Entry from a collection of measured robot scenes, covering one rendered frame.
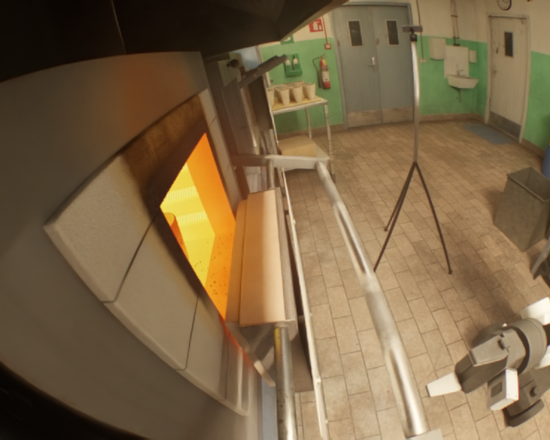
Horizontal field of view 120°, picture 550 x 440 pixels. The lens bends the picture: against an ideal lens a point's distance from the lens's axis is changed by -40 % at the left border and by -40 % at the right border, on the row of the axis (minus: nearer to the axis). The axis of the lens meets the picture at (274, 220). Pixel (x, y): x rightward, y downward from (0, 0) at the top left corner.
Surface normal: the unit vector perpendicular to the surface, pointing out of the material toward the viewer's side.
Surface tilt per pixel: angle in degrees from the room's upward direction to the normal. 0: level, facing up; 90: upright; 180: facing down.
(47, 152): 90
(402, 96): 90
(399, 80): 90
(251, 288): 0
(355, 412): 0
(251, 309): 0
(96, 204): 90
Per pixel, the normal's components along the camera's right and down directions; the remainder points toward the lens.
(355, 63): 0.04, 0.59
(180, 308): 0.98, -0.18
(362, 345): -0.19, -0.79
